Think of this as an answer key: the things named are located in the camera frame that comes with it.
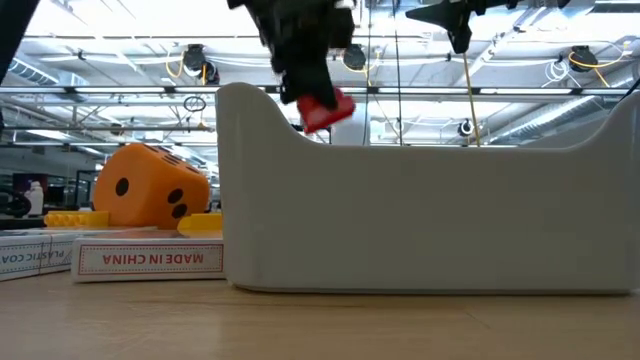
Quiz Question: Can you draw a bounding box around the blue-printed playing card box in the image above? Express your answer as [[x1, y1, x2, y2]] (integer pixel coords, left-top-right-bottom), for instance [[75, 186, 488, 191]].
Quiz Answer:
[[0, 226, 159, 283]]

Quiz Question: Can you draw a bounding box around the black ceiling cable reel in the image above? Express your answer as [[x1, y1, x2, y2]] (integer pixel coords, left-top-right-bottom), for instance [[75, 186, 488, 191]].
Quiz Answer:
[[568, 45, 599, 74], [342, 44, 369, 72], [181, 43, 222, 86]]

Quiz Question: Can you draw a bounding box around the red-printed playing card box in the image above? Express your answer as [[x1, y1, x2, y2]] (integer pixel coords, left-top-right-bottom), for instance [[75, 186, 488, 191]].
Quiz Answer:
[[71, 237, 226, 284]]

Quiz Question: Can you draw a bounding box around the white plastic bottle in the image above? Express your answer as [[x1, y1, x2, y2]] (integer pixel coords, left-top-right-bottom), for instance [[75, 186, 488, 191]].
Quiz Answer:
[[24, 180, 45, 217]]

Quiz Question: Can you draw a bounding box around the red toy block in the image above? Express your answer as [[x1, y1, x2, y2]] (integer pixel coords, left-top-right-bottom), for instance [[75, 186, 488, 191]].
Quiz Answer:
[[296, 87, 357, 135]]

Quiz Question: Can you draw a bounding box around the thin black tether cable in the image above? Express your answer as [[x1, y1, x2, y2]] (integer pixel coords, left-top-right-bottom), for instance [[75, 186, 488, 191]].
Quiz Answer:
[[619, 76, 640, 104]]

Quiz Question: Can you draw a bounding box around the white building column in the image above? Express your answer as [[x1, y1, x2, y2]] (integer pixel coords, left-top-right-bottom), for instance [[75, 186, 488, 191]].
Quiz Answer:
[[332, 102, 372, 147]]

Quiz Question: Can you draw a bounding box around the orange foam die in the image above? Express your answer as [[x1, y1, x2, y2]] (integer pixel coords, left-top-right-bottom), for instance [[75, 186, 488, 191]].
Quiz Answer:
[[92, 142, 211, 231]]

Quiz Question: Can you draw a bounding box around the long yellow toy brick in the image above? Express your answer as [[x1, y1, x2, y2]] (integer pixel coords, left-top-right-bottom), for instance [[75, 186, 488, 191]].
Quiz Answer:
[[43, 210, 110, 229]]

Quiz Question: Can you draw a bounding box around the yellow hanging cord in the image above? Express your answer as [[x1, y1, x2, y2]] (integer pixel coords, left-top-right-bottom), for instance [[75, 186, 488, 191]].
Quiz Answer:
[[462, 52, 482, 148]]

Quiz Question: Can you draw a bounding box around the dark monitor screen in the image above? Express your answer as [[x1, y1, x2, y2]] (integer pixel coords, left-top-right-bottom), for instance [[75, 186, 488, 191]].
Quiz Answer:
[[12, 173, 50, 194]]

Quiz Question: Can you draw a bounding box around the white plastic bin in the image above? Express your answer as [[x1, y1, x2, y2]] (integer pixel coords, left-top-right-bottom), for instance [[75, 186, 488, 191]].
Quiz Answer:
[[214, 82, 640, 295]]

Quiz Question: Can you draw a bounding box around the hanging wire loop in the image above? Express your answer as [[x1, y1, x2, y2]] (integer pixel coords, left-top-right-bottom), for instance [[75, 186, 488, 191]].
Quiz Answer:
[[182, 95, 208, 114]]

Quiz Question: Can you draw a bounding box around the black cable loop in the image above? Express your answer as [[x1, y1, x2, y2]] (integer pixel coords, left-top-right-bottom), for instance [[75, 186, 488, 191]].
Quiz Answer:
[[0, 187, 32, 219]]

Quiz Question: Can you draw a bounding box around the short yellow toy brick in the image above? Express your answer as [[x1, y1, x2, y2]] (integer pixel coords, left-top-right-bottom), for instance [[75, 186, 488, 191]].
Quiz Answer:
[[177, 213, 224, 234]]

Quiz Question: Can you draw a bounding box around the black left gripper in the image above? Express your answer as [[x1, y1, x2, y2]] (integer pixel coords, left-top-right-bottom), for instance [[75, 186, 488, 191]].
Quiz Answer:
[[227, 0, 356, 112]]

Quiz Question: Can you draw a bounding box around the black rack frame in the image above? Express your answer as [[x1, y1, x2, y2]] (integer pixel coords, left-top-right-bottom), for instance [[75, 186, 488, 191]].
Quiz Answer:
[[74, 169, 101, 209]]

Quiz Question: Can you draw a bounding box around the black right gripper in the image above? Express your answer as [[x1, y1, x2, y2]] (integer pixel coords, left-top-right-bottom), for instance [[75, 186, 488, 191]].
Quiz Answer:
[[404, 0, 571, 55]]

